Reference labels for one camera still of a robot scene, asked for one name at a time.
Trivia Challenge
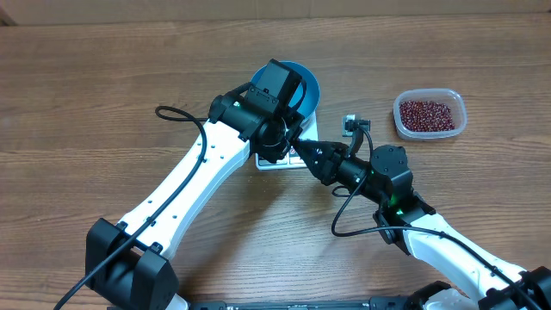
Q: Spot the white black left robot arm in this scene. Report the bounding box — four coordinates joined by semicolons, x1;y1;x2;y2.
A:
84;59;319;309

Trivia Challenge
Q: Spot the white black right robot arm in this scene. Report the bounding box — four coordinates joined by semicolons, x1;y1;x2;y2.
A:
294;140;550;309

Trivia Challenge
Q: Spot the white digital kitchen scale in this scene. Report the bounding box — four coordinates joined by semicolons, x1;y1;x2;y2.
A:
254;111;320;171

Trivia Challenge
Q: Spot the teal plastic bowl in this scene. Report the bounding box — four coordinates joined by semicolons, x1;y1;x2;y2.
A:
251;60;321;121

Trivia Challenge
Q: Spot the red adzuki beans pile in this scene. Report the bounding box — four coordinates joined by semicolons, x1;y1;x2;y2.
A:
399;101;455;133

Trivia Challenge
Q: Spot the clear plastic container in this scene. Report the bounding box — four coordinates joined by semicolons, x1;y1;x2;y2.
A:
393;88;467;141

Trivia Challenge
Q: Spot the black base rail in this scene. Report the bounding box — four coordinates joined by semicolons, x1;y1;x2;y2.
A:
166;296;423;310

